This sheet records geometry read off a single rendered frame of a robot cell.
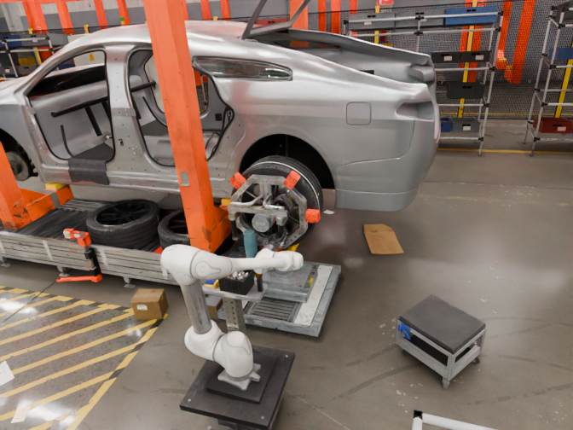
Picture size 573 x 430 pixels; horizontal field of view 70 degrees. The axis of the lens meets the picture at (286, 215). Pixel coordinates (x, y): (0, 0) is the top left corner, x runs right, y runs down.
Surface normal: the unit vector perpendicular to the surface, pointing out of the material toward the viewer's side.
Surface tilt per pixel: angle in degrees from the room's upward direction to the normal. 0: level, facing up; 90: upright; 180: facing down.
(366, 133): 90
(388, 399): 0
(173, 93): 90
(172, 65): 90
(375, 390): 0
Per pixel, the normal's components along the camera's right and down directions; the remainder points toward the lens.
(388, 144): -0.29, 0.45
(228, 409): -0.06, -0.89
